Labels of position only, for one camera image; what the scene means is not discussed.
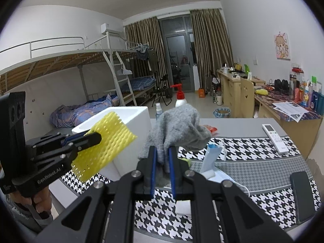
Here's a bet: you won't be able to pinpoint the yellow foam mesh sleeve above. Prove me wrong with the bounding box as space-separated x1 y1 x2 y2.
71 111 137 183

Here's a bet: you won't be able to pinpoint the blue face masks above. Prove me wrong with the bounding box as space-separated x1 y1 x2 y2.
200 144 250 196

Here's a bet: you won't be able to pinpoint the grey cloth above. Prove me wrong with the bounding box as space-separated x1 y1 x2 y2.
138 104 212 188

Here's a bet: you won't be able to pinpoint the white tissue paper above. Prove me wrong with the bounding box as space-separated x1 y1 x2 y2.
175 200 191 216

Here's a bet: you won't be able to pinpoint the person's left hand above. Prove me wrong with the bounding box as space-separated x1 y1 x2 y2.
6 187 53 222

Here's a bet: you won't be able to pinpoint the blue plaid quilt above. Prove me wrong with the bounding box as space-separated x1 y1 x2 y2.
49 95 113 128

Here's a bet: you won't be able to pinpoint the white foam box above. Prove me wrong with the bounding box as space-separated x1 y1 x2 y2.
72 107 151 182

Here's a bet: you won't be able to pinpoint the houndstooth table cloth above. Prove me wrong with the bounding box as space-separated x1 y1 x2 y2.
60 136 322 241

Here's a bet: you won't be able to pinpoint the metal bunk bed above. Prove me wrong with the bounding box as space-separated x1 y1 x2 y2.
0 31 163 122

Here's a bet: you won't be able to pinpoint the black smartphone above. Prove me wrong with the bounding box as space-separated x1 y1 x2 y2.
289 171 315 224

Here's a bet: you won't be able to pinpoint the red snack packet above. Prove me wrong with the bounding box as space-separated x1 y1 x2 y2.
204 125 217 136

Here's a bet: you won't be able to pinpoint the black folding chair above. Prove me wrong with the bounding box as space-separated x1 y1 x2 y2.
151 74 173 107

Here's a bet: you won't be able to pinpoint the white remote control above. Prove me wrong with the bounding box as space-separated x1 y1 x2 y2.
262 124 289 155

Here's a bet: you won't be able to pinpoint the white pump lotion bottle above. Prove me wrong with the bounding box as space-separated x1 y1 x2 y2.
170 83 187 107

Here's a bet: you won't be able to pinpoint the trash bin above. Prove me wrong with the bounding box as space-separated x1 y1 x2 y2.
213 107 231 118

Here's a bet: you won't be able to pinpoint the white air conditioner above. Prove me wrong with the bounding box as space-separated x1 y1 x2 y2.
100 23 122 36

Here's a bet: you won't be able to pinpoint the left brown curtain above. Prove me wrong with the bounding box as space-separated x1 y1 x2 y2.
125 16 167 78

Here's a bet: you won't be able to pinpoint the brown curtain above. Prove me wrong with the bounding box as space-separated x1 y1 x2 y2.
190 9 234 90
125 16 167 78

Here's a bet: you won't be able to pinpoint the orange bag on floor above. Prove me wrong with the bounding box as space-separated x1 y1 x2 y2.
198 88 205 98

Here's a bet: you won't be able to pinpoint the wooden desk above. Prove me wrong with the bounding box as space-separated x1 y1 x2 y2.
217 71 322 158

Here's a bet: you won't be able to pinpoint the papers on desk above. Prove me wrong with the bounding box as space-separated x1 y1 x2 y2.
273 101 308 122

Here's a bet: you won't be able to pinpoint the wooden smiley chair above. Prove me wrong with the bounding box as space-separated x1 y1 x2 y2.
240 78 255 118

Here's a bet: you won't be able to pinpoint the yellow banana toy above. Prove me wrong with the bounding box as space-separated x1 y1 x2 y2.
255 88 269 95

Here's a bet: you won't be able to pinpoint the glass balcony door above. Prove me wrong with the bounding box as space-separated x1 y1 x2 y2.
159 14 194 92

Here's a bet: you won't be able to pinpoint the black headphones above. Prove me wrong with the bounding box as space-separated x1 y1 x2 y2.
274 79 289 94

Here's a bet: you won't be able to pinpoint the green spray bottle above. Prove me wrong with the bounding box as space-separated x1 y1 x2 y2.
244 64 250 75

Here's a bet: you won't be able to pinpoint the toiletry bottles group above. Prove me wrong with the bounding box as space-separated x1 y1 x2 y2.
289 66 323 116

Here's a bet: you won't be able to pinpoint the right brown curtain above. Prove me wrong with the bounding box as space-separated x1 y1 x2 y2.
190 9 234 90

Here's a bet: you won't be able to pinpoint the cartoon girl wall picture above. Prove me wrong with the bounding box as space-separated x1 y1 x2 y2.
274 32 291 60

